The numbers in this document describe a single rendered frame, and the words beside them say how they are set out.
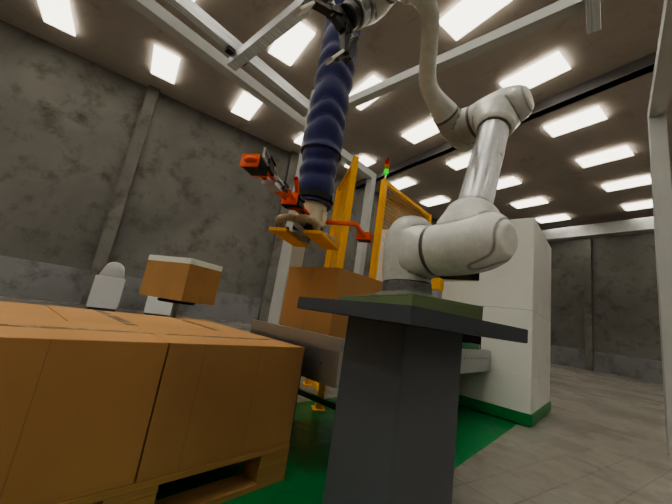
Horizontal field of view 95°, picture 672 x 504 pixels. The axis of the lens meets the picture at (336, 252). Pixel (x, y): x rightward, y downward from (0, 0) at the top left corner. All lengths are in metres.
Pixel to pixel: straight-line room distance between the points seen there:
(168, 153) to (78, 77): 2.80
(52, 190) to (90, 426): 10.07
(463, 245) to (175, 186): 10.59
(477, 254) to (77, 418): 1.11
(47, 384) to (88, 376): 0.08
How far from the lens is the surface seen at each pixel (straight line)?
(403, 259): 0.94
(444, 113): 1.35
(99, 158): 11.21
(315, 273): 1.70
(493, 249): 0.84
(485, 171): 1.06
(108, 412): 1.15
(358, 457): 0.99
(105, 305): 9.08
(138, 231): 10.73
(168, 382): 1.18
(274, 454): 1.54
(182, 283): 3.17
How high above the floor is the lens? 0.71
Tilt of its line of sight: 12 degrees up
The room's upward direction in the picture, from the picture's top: 9 degrees clockwise
